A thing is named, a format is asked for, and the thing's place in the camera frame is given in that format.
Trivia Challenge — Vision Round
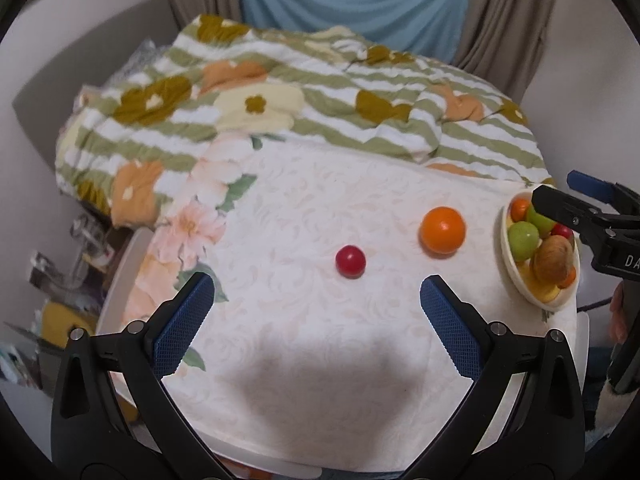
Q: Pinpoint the large orange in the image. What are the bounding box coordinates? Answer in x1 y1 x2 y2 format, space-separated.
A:
419 206 467 255

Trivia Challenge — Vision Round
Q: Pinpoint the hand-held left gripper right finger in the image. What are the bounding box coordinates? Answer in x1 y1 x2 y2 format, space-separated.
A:
400 275 586 480

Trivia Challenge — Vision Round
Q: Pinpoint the white table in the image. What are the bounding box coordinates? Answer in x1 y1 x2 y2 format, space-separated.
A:
95 227 593 480

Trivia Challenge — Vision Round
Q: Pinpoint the cream oval bowl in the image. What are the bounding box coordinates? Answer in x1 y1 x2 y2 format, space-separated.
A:
501 191 581 309

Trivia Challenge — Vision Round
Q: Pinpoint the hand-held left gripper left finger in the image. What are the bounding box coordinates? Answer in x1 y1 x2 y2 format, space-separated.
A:
50 271 221 480

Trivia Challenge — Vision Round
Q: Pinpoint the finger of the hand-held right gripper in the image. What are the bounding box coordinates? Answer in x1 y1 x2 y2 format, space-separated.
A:
532 186 606 233
567 171 640 216

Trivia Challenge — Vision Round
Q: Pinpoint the clear glass jar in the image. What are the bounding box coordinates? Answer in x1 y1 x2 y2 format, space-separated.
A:
70 215 108 261

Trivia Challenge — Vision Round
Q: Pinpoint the yellow object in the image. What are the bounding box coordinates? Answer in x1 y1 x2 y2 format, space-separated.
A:
42 302 96 348

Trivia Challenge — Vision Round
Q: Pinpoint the person's right hand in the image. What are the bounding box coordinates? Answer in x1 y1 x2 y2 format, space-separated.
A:
609 280 628 343

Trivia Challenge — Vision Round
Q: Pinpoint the large green apple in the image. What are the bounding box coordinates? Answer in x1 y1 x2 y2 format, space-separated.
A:
527 206 558 235

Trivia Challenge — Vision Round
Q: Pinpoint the green striped floral blanket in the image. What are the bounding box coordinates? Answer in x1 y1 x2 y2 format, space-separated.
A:
54 14 553 226

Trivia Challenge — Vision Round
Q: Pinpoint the floral cream tablecloth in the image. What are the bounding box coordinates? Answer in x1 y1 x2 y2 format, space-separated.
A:
107 132 581 461

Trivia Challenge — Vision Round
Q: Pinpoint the blue curtain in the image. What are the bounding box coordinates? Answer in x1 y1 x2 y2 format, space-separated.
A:
239 0 476 66

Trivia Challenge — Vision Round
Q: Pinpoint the white fuzzy cloth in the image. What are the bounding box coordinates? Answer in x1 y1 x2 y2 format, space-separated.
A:
597 380 640 441

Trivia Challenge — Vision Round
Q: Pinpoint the small green apple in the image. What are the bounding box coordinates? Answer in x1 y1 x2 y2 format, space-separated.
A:
507 221 541 262

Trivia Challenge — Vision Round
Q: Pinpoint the black cable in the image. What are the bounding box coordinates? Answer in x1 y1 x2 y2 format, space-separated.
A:
575 297 613 315

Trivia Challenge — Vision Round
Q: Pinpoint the speckled grey cloth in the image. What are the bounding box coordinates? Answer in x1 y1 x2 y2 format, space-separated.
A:
107 40 171 86

